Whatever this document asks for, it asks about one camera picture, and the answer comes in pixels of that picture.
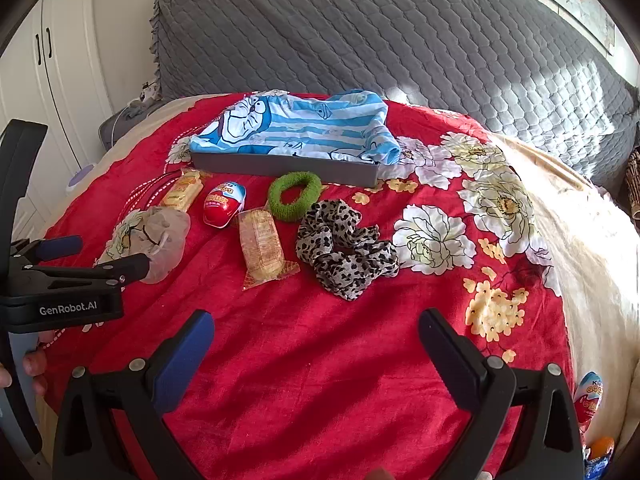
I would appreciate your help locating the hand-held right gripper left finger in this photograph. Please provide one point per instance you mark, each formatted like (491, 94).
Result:
(181, 360)

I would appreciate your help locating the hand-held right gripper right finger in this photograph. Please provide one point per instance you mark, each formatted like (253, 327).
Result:
(452, 360)

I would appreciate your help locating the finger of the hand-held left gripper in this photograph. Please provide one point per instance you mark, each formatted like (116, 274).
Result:
(60, 246)
(125, 267)

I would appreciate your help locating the beige sheer hair scrunchie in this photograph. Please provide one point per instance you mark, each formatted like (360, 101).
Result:
(160, 240)

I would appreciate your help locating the yellow label bread packet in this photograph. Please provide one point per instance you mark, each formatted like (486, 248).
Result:
(181, 191)

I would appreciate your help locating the red white chocolate egg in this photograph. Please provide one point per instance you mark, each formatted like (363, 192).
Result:
(589, 400)
(222, 205)

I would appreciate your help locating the clear bread packet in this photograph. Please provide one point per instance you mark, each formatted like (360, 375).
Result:
(262, 245)

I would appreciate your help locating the green fuzzy hair scrunchie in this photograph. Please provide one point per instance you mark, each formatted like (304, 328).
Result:
(280, 205)

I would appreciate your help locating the leopard print hair scrunchie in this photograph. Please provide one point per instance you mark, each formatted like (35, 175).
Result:
(320, 255)

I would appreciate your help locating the person's left hand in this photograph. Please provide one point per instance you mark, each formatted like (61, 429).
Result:
(35, 370)

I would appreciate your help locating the purple white round container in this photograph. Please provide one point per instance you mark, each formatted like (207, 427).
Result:
(79, 179)

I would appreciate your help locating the grey bedside stool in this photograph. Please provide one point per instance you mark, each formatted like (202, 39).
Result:
(112, 132)

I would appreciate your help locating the red floral blanket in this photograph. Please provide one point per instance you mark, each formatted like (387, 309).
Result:
(310, 360)

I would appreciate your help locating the white wardrobe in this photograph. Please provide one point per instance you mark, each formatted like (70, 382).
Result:
(45, 85)

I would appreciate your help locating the small clutter on stool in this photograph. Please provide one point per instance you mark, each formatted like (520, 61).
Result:
(145, 97)

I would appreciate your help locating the orange blue snack packet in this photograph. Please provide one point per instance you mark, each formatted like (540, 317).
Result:
(599, 455)

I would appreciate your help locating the brown wicker basket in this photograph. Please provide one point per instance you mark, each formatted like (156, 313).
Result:
(634, 185)

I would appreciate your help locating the grey quilted headboard cover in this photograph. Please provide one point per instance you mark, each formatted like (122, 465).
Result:
(375, 35)

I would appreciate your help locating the framed wall picture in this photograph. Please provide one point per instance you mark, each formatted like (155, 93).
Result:
(580, 5)

